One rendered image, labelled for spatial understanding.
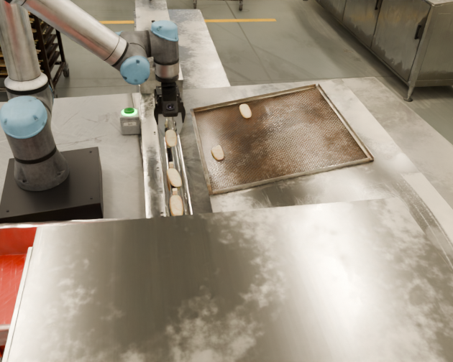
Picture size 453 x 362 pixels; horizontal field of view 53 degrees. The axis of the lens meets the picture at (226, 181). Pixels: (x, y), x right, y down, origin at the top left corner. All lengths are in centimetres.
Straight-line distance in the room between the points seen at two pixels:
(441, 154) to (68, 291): 152
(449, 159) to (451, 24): 225
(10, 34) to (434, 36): 321
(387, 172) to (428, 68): 272
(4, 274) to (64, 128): 72
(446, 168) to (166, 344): 143
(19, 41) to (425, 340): 116
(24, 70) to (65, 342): 98
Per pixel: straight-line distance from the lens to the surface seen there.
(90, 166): 144
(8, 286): 126
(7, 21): 134
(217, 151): 148
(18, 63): 138
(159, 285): 55
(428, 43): 394
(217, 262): 57
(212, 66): 230
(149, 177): 144
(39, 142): 133
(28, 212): 135
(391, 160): 143
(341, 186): 132
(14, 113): 133
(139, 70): 122
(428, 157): 181
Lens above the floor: 173
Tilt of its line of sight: 37 degrees down
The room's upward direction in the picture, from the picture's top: 3 degrees clockwise
